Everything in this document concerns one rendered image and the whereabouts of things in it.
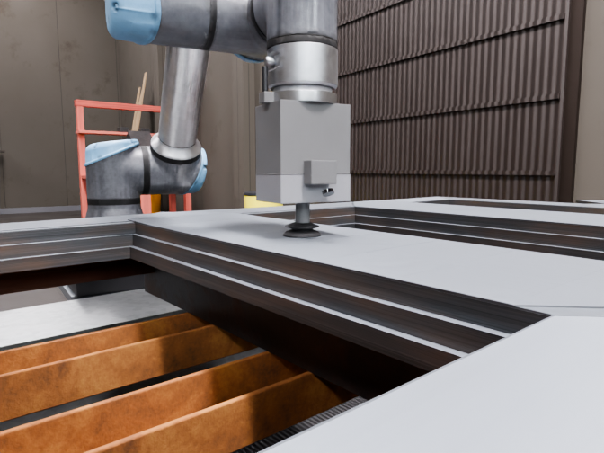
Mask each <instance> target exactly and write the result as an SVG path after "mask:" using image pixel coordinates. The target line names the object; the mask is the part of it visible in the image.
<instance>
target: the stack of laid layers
mask: <svg viewBox="0 0 604 453"><path fill-rule="evenodd" d="M418 203H432V204H446V205H460V206H475V207H488V208H503V209H531V210H544V211H559V212H573V213H587V214H601V215H604V209H602V208H585V207H569V206H552V205H536V204H519V203H502V202H486V201H470V200H434V201H422V202H418ZM310 222H311V223H315V224H322V225H329V226H337V227H349V228H357V229H364V230H370V231H378V232H385V233H392V234H399V235H412V236H419V237H427V238H433V239H440V240H448V241H455V242H461V243H469V244H482V245H489V246H496V247H503V248H511V249H518V250H524V251H531V252H539V253H551V254H559V255H566V256H573V257H580V258H587V259H594V260H602V261H604V226H585V225H574V224H563V223H551V222H540V221H529V220H517V219H507V218H485V217H474V216H462V215H451V214H440V213H429V212H418V211H406V210H395V209H373V208H363V207H354V205H353V203H352V205H351V207H342V208H329V209H310ZM129 258H131V259H133V260H136V261H139V262H142V263H144V264H147V265H150V266H152V267H155V268H157V269H159V270H162V271H166V272H169V273H171V274H173V275H176V276H178V277H181V278H184V279H186V280H190V281H192V282H195V283H197V284H200V285H202V286H204V287H207V288H210V289H214V290H216V291H218V292H221V293H223V294H226V295H229V296H230V297H233V298H237V299H240V300H242V301H244V302H247V303H249V304H252V305H255V306H258V307H261V308H263V309H266V310H268V311H271V312H273V313H275V314H278V315H282V316H285V317H287V318H289V319H292V320H294V321H297V322H300V323H301V324H306V325H308V326H311V327H314V328H315V329H318V330H320V331H323V332H326V333H329V334H332V335H334V336H337V337H340V338H342V339H344V340H346V341H349V342H353V343H356V344H358V345H360V346H363V347H366V348H368V349H371V350H373V351H377V352H379V353H382V354H385V355H387V356H389V357H392V358H394V359H397V360H401V361H403V362H405V363H408V364H411V365H413V366H415V367H417V368H420V369H424V370H427V371H429V372H432V371H433V370H435V369H438V368H440V367H443V366H445V365H447V364H449V363H450V362H452V361H454V360H458V359H460V358H462V357H464V356H466V355H468V354H470V353H472V352H474V351H477V350H479V349H482V348H483V347H485V346H487V345H489V344H491V343H494V342H497V341H499V340H500V339H502V338H504V337H507V336H509V335H511V334H513V333H516V332H518V331H520V330H522V329H524V328H526V327H528V326H530V325H533V324H535V323H537V322H539V321H541V320H544V319H546V318H548V317H549V316H551V315H579V316H604V308H565V307H525V306H507V305H504V304H499V303H495V302H491V301H487V300H482V299H479V298H471V297H467V296H463V295H459V294H455V293H450V292H447V291H442V290H438V289H431V288H426V287H423V286H418V285H414V284H410V283H406V282H402V281H398V280H391V279H386V278H382V277H378V276H374V275H369V274H366V273H361V272H357V271H350V270H345V269H342V268H337V267H333V266H329V265H325V264H321V263H317V262H310V261H305V260H301V259H297V258H293V257H288V256H285V255H280V254H276V253H269V252H265V251H261V250H256V249H253V248H248V247H244V246H240V245H236V244H229V243H224V242H220V241H216V240H212V239H208V238H204V237H199V236H195V235H188V234H184V233H180V232H175V231H172V230H167V229H163V228H159V227H155V226H148V225H144V224H140V223H137V222H133V221H129V222H118V223H106V224H94V225H82V226H60V227H48V228H35V229H23V230H12V231H0V274H2V273H10V272H17V271H32V270H39V269H47V268H55V267H62V266H69V265H77V264H85V263H92V262H107V261H114V260H121V259H129Z"/></svg>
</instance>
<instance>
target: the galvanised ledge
mask: <svg viewBox="0 0 604 453"><path fill-rule="evenodd" d="M182 313H186V311H184V310H182V309H180V308H179V307H177V306H174V305H172V304H170V303H168V302H166V301H164V300H162V299H161V298H158V297H156V296H154V295H152V294H149V293H147V292H145V289H135V290H130V291H124V292H119V293H112V294H107V295H101V296H96V297H90V298H80V299H75V300H69V301H64V302H58V303H53V304H47V305H41V306H31V307H25V308H20V309H14V310H9V311H4V312H0V351H6V350H11V349H15V348H20V347H23V346H28V345H33V344H37V343H41V342H49V341H54V340H58V339H62V338H67V337H71V336H76V335H79V334H84V333H92V332H96V331H101V330H105V329H110V328H113V327H118V326H123V325H127V324H134V323H139V322H144V321H148V320H152V319H157V318H161V317H166V316H169V315H178V314H182Z"/></svg>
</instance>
